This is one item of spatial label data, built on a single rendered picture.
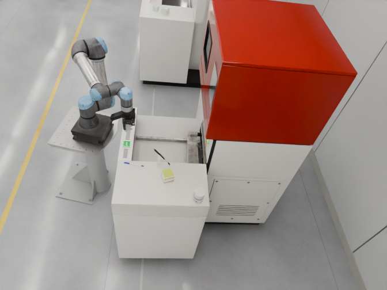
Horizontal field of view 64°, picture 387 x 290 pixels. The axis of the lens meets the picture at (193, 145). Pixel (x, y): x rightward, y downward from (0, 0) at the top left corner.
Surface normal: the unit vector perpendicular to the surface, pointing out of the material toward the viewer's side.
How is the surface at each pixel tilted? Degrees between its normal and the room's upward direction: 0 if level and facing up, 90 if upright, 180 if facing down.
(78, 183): 0
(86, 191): 0
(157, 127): 0
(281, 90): 90
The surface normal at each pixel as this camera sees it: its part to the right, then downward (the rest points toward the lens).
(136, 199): 0.12, -0.65
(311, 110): 0.04, 0.76
